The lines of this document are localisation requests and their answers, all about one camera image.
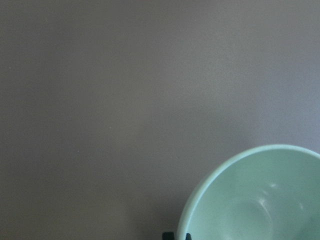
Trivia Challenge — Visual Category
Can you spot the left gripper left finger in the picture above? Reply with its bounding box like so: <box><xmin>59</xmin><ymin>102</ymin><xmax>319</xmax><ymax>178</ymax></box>
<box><xmin>162</xmin><ymin>232</ymin><xmax>174</xmax><ymax>240</ymax></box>

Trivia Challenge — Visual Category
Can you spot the mint green bowl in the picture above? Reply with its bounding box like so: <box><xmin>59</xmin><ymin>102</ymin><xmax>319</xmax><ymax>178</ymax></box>
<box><xmin>176</xmin><ymin>144</ymin><xmax>320</xmax><ymax>240</ymax></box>

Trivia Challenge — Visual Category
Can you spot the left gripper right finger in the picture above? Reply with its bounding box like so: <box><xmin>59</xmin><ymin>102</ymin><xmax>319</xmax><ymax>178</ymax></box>
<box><xmin>185</xmin><ymin>233</ymin><xmax>192</xmax><ymax>240</ymax></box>

